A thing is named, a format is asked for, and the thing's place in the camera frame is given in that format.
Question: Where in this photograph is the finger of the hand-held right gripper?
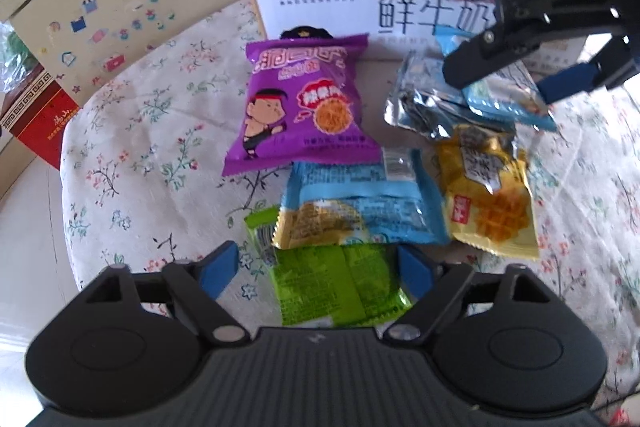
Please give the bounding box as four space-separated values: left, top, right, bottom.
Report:
537 32 640 106
443 14 552 88

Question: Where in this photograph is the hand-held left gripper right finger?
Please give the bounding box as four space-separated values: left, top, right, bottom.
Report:
383 244 558 343

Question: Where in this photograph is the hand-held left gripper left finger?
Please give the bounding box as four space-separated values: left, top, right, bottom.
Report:
82 241 251 348

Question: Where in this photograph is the silver foil snack packet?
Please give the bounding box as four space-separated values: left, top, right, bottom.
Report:
384 52 516 142

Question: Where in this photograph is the red gift box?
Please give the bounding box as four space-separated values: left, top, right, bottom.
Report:
0 67 81 170

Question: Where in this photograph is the green snack packet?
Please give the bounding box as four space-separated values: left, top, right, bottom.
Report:
244 206 413 328

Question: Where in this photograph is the purple snack packet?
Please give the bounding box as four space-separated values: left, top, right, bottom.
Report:
221 34 383 178

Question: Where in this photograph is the floral tablecloth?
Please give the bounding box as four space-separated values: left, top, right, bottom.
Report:
60 0 640 427

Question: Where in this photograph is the yellow snack packet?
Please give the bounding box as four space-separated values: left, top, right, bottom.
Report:
435 124 541 262

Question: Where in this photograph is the clear plastic bag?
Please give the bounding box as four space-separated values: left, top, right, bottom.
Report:
0 21 38 94

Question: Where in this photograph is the light blue snack packet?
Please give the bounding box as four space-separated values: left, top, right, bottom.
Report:
435 27 558 132
277 147 451 250

